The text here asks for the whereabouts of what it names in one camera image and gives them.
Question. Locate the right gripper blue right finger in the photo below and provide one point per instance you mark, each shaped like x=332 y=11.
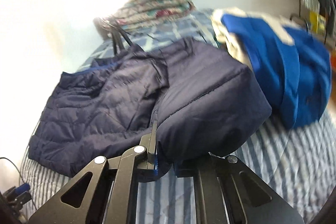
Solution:
x=209 y=204

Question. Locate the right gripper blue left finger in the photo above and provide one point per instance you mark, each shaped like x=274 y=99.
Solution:
x=138 y=164

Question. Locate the navy puffer jacket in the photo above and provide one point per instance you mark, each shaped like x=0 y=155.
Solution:
x=197 y=98

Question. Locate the striped bed cover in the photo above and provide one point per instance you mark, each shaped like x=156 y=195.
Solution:
x=298 y=164

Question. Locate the blue work jacket pile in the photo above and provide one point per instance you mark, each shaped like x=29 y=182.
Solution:
x=291 y=65

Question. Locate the black tripod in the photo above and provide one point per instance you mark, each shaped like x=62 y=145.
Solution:
x=117 y=34

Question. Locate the folded floral quilt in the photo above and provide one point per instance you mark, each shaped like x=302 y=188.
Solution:
x=146 y=13

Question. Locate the yellow box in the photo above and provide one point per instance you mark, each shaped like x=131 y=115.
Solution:
x=317 y=22

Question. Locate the ring light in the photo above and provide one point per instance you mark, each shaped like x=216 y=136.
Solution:
x=55 y=34

